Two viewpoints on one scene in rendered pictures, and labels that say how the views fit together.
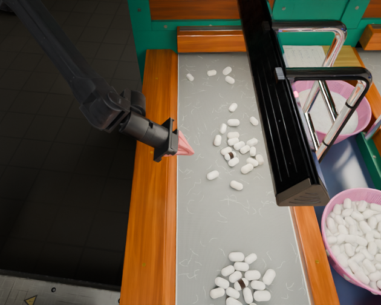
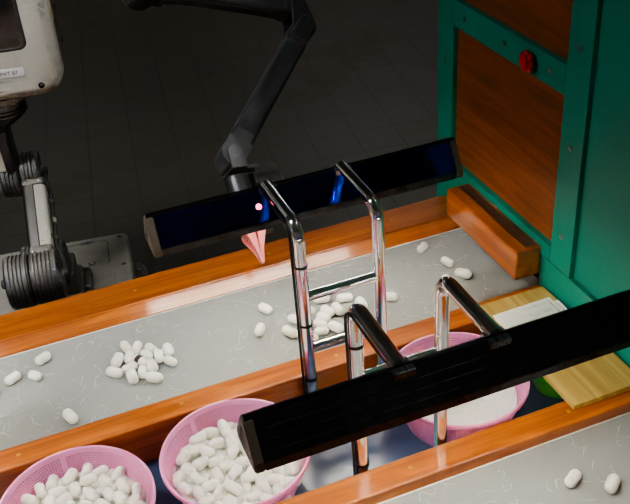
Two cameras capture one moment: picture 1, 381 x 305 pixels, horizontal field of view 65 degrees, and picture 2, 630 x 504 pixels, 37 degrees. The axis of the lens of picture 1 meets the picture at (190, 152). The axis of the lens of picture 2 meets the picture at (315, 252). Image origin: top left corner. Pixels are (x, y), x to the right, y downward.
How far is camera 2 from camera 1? 169 cm
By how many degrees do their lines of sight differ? 53
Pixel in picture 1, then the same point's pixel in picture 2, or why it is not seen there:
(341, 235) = (231, 430)
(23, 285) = not seen: hidden behind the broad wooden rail
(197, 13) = (491, 181)
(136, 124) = (233, 184)
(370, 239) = (237, 458)
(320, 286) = (153, 410)
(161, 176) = (239, 270)
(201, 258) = (160, 331)
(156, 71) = (404, 215)
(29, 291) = not seen: hidden behind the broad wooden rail
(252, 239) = (196, 360)
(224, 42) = (483, 233)
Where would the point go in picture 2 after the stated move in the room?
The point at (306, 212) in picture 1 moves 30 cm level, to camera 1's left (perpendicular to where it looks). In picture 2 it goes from (243, 386) to (203, 300)
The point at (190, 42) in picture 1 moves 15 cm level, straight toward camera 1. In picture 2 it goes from (456, 208) to (396, 224)
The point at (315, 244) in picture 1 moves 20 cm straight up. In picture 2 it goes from (203, 399) to (188, 315)
